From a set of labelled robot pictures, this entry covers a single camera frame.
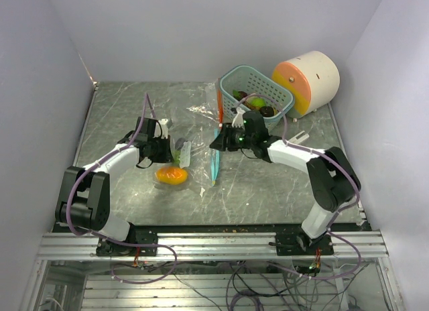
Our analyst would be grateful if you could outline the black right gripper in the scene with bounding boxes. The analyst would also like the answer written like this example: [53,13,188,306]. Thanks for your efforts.
[210,123,255,152]

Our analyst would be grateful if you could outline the clear bag with red zipper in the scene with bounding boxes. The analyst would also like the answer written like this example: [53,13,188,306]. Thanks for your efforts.
[186,82,223,125]

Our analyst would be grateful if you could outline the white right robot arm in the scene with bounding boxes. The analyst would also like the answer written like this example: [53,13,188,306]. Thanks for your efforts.
[210,108,361,255]

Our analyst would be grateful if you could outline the clear bag with teal zipper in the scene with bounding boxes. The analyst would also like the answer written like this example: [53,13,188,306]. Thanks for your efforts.
[154,128,220,196]

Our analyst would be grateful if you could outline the aluminium frame rail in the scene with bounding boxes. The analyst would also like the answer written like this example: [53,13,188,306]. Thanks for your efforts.
[36,231,389,261]

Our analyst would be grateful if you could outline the cream cylinder with orange lid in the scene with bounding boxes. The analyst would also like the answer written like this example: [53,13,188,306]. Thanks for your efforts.
[271,51,340,119]

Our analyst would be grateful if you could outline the orange fake fruit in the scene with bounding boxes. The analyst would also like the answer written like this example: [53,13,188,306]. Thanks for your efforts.
[156,166,188,186]

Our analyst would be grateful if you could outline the light blue perforated plastic basket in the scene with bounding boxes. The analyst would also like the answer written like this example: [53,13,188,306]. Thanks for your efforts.
[219,65,295,131]

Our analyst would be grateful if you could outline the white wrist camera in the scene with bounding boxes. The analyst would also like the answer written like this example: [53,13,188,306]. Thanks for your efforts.
[155,119,172,139]
[231,107,245,128]

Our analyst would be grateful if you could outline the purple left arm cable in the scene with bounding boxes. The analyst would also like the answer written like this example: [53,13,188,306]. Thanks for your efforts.
[66,92,178,285]

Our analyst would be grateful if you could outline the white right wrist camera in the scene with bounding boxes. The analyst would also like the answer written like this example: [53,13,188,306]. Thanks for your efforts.
[231,107,245,128]

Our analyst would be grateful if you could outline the dark red fake fruit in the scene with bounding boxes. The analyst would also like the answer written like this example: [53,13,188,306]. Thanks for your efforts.
[233,90,248,101]

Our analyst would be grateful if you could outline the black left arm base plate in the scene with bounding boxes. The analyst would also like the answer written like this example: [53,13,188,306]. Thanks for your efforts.
[96,225,158,257]

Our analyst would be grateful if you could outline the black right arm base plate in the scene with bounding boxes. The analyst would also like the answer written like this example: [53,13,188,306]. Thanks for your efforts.
[269,232,334,256]

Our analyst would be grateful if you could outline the green fake fruit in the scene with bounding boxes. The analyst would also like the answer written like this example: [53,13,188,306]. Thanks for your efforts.
[172,149,182,163]
[250,97,265,110]

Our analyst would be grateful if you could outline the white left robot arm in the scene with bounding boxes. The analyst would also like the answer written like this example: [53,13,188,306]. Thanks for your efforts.
[55,117,172,255]

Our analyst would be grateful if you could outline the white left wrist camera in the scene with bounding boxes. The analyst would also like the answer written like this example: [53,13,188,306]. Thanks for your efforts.
[155,119,172,139]

